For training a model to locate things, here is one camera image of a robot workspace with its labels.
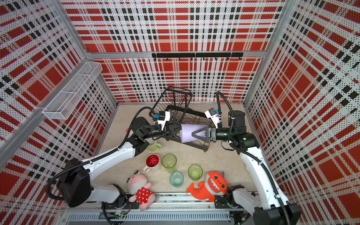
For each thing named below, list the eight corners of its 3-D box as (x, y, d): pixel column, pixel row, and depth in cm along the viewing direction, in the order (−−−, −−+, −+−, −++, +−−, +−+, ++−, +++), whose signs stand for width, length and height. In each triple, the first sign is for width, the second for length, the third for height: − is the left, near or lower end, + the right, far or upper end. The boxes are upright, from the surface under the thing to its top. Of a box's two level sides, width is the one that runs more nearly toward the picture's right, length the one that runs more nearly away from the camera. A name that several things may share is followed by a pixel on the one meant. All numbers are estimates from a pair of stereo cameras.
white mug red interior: (145, 173, 85) (142, 168, 79) (148, 158, 91) (145, 153, 85) (159, 173, 84) (157, 168, 78) (161, 158, 90) (159, 153, 84)
